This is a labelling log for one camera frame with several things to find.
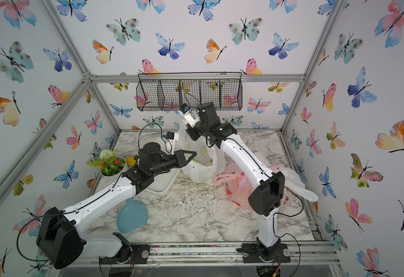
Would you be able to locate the potted plant white pot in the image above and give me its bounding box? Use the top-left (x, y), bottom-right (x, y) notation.
top-left (87, 150), bottom-right (126, 177)

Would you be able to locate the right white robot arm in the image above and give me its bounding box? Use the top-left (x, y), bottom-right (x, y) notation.
top-left (180, 102), bottom-right (285, 261)

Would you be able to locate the small yellow object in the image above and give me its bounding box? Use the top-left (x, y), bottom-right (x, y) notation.
top-left (124, 157), bottom-right (137, 167)

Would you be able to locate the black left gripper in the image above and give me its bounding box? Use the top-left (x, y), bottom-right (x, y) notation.
top-left (149, 154), bottom-right (195, 180)

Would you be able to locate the pink apple print plastic bag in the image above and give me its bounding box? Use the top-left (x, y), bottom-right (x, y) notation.
top-left (213, 163), bottom-right (286, 217)

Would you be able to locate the white lemon print plastic bag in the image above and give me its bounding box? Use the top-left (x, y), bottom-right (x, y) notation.
top-left (175, 119), bottom-right (226, 184)

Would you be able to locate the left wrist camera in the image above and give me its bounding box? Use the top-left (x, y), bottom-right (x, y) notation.
top-left (165, 132), bottom-right (180, 154)

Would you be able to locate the black wire mesh basket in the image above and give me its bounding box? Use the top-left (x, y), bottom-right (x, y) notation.
top-left (135, 72), bottom-right (243, 111)

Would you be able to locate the blue paddle shaped board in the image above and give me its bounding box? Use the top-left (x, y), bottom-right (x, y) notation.
top-left (117, 198), bottom-right (148, 234)

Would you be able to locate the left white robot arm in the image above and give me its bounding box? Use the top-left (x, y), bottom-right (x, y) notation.
top-left (36, 143), bottom-right (197, 270)

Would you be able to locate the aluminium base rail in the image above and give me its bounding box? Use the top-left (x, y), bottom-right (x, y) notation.
top-left (51, 241), bottom-right (341, 267)

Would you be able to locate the white cartoon print plastic bag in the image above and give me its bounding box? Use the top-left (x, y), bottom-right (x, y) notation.
top-left (256, 152), bottom-right (318, 205)

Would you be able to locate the white rectangular fruit tray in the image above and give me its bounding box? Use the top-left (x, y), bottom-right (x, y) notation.
top-left (145, 137), bottom-right (181, 196)

